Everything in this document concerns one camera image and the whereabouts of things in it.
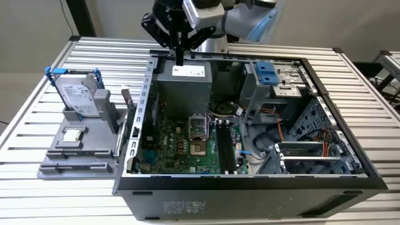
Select orange red wire bundle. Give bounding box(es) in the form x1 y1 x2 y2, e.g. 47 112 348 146
317 128 333 158

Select metal socket cover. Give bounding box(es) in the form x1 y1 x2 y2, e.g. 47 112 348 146
188 114 209 139

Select grey power supply unit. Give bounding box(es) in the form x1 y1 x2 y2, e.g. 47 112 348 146
152 60 213 118

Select blue plastic drive latch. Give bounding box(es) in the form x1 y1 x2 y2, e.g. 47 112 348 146
255 61 277 86

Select black RAM slot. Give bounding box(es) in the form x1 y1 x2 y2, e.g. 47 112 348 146
220 120 231 174
224 120 233 174
216 120 227 174
227 120 239 174

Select black vertical post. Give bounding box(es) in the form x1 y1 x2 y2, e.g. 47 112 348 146
64 0 97 38

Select black PC case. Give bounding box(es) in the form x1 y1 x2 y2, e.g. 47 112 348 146
111 49 388 221

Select single orange wire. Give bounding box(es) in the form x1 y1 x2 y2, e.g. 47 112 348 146
276 112 284 143

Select metal disk bay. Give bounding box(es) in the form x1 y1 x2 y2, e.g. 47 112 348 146
273 140 345 175

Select hard disk in blue carrier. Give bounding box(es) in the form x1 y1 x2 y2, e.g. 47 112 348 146
44 67 105 118

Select CPU socket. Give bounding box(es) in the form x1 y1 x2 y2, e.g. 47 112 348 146
188 139 209 157

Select grey metal drive cage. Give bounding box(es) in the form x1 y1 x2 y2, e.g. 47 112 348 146
239 60 311 124

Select green motherboard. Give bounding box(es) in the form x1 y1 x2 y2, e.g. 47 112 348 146
137 116 251 175

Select dark cooling fan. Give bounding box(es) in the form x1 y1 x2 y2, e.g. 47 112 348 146
208 99 243 117

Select grey parts rack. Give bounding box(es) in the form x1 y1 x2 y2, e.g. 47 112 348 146
37 88 129 180

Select black expansion slot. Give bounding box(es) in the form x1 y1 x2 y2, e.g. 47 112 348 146
141 131 157 150

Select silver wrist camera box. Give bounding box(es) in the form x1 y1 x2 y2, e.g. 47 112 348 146
183 0 225 30

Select graphics card with silver bracket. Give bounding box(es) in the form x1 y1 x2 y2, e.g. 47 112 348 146
115 84 140 162

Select aluminium slat side table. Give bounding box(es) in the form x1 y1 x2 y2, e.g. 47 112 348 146
373 49 400 104

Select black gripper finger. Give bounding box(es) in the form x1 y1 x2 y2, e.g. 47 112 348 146
140 13 180 66
180 27 216 66

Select silver CPU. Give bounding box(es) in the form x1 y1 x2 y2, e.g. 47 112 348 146
61 129 83 143

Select thick black round cable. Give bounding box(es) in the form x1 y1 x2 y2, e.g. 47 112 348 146
252 131 280 161

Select blue expansion slot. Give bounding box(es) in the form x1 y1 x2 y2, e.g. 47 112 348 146
143 150 156 164

